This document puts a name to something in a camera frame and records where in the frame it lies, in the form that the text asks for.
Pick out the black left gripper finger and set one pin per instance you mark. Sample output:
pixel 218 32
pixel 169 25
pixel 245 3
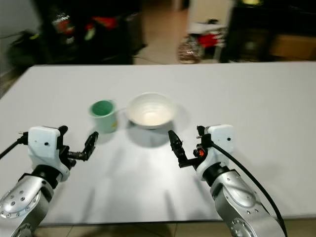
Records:
pixel 92 144
pixel 65 134

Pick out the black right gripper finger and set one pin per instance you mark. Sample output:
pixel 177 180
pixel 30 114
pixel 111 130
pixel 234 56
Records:
pixel 202 134
pixel 177 147

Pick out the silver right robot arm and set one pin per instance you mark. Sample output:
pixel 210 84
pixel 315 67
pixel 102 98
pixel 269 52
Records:
pixel 242 202

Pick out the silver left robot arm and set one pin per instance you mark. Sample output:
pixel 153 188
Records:
pixel 24 200

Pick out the green ceramic mug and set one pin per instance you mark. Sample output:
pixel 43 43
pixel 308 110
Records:
pixel 106 121

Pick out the white ceramic bowl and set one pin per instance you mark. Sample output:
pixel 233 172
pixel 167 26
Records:
pixel 150 116

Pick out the patterned woven bag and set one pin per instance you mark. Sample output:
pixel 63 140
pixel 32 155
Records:
pixel 189 50

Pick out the black bag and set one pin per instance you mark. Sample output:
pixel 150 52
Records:
pixel 23 48

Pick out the black storage shelf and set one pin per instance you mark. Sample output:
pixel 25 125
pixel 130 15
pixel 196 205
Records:
pixel 118 47

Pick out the black cabinet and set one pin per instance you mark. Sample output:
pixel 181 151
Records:
pixel 252 29

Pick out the red item on shelf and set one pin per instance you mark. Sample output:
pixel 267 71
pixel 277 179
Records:
pixel 104 22

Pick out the brown cardboard box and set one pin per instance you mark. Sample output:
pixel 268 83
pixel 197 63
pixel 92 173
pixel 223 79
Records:
pixel 294 48

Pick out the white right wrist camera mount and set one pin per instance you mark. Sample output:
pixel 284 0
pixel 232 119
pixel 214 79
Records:
pixel 222 138

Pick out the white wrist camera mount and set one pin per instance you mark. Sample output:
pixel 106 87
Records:
pixel 222 138
pixel 43 145

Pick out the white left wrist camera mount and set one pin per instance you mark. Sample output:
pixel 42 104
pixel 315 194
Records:
pixel 43 145

